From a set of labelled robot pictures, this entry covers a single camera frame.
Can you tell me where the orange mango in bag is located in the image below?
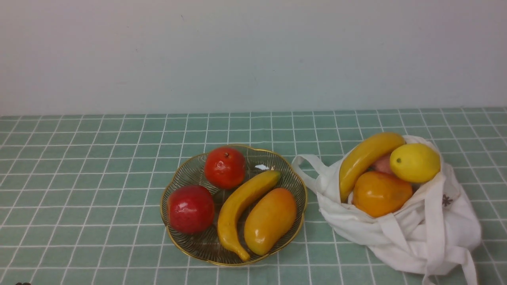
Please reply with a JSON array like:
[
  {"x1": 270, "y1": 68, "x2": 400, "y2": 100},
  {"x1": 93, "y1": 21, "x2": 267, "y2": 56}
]
[{"x1": 353, "y1": 171, "x2": 413, "y2": 218}]

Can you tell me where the gold-rimmed glass fruit bowl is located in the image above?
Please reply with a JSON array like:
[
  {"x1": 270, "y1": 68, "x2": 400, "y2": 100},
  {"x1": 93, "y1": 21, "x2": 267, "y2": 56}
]
[{"x1": 160, "y1": 144, "x2": 308, "y2": 267}]

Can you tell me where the yellow banana in bowl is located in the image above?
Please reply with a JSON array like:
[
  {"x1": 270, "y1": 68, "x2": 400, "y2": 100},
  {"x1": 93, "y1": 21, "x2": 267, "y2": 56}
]
[{"x1": 217, "y1": 170, "x2": 281, "y2": 262}]

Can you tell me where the yellow banana in bag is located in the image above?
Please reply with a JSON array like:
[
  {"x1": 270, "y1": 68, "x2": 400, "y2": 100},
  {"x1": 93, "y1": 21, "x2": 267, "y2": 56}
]
[{"x1": 339, "y1": 132, "x2": 406, "y2": 203}]

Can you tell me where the pink peach in bag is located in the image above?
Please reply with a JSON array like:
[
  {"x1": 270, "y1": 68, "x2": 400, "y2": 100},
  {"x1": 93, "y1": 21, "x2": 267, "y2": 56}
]
[{"x1": 371, "y1": 154, "x2": 394, "y2": 175}]

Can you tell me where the yellow lemon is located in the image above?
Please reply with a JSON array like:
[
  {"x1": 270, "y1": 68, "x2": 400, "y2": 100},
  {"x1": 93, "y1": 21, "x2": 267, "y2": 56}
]
[{"x1": 389, "y1": 144, "x2": 441, "y2": 184}]

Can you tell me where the orange mango in bowl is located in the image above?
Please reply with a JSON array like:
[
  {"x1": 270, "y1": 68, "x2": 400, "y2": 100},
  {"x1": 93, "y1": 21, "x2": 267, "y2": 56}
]
[{"x1": 244, "y1": 188, "x2": 297, "y2": 256}]

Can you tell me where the white cloth bag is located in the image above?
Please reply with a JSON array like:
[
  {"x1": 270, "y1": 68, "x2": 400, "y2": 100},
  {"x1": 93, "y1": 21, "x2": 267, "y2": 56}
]
[{"x1": 292, "y1": 135, "x2": 482, "y2": 285}]

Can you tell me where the red-orange tangerine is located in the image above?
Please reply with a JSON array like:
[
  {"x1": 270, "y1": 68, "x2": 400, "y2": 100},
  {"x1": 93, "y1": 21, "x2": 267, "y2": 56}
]
[{"x1": 204, "y1": 146, "x2": 246, "y2": 190}]

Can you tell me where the green checkered tablecloth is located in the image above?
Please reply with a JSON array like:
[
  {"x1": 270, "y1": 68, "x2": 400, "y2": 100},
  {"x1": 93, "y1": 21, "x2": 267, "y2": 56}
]
[{"x1": 0, "y1": 107, "x2": 507, "y2": 285}]

